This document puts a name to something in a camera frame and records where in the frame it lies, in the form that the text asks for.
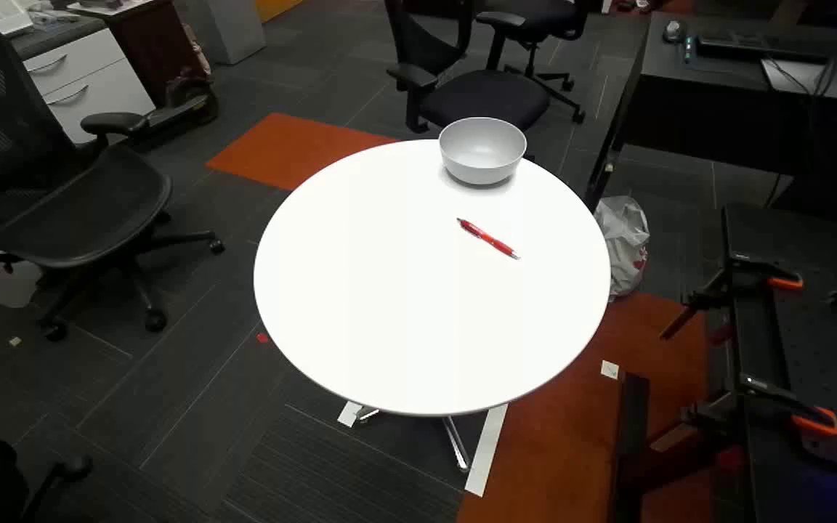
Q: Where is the red pen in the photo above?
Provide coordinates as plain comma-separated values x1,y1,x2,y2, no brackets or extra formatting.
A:
454,215,524,263

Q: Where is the grey bowl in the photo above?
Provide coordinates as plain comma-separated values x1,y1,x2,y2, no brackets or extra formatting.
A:
437,112,528,188

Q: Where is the black padded office chair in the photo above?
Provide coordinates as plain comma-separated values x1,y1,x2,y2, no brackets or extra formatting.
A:
473,0,591,124
381,0,553,137

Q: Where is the white metal table base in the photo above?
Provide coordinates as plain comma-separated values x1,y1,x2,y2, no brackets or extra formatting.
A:
333,397,511,500

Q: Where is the black office desk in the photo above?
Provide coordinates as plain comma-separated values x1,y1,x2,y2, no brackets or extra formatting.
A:
586,9,837,211

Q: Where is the dark red cabinet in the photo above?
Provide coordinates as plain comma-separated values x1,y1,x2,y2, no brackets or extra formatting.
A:
67,0,220,109

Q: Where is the black mesh office chair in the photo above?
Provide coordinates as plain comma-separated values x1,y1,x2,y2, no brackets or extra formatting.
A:
0,11,229,345

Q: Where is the white drawer cabinet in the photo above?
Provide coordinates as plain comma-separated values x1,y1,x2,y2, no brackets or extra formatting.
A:
8,11,159,149

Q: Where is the black keyboard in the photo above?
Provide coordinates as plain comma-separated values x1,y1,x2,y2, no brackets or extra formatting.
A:
691,15,837,64

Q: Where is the black support post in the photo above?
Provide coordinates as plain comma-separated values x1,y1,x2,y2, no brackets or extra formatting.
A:
607,372,732,523

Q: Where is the grey pedestal cabinet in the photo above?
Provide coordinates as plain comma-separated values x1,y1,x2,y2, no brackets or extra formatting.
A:
176,0,267,70

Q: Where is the black clamp orange handle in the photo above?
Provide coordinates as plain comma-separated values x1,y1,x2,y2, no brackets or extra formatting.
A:
663,250,807,343
681,372,837,460

